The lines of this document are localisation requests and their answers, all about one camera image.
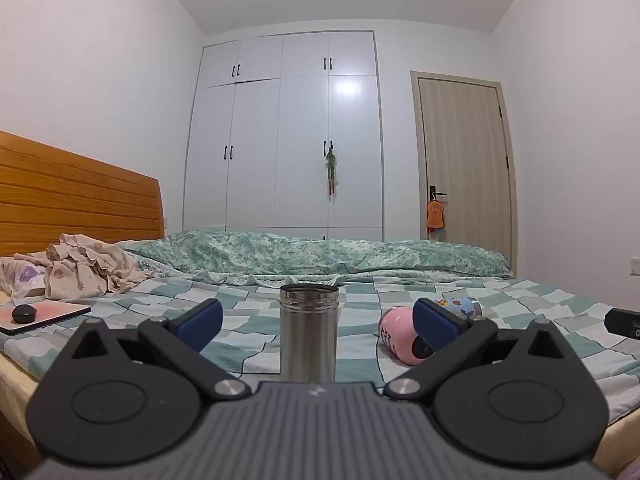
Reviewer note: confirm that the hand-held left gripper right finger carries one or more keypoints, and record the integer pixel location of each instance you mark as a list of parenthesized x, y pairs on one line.
[(435, 330)]

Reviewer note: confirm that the stainless steel cup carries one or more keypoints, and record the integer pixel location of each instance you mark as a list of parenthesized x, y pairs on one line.
[(307, 335)]

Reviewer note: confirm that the orange hanging ornament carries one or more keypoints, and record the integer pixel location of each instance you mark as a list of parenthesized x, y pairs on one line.
[(435, 215)]

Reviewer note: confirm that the pink cup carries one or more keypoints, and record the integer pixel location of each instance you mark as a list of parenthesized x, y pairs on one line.
[(397, 332)]

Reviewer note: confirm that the beige crumpled clothes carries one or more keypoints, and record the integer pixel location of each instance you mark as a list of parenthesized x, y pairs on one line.
[(82, 267)]

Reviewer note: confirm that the green floral quilt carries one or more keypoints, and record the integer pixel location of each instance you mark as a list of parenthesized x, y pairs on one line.
[(300, 252)]

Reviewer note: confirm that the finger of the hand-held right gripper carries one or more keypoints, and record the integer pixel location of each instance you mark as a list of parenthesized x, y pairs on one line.
[(622, 322)]

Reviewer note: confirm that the purple print pillow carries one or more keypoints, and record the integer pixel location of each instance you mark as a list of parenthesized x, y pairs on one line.
[(22, 275)]

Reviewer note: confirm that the wooden headboard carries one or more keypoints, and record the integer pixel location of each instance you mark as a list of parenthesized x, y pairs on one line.
[(75, 200)]

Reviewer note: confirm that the bed with checked sheet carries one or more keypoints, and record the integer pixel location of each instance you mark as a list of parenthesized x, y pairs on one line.
[(525, 310)]

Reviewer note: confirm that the white wardrobe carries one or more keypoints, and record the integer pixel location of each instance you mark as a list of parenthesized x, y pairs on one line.
[(280, 135)]

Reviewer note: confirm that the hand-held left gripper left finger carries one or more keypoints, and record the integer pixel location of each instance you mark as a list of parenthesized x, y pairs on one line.
[(202, 327)]

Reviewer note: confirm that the black computer mouse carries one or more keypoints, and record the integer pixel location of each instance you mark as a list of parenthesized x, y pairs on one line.
[(24, 313)]

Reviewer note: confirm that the pink laptop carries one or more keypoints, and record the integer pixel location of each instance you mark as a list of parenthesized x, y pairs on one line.
[(55, 312)]

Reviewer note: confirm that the light wooden door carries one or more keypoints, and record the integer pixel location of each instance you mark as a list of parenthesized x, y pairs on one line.
[(465, 160)]

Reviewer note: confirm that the blue printed cup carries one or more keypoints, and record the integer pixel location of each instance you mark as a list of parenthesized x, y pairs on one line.
[(457, 306)]

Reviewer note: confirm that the green hanging ornament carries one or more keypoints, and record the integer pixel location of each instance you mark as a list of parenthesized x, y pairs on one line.
[(331, 170)]

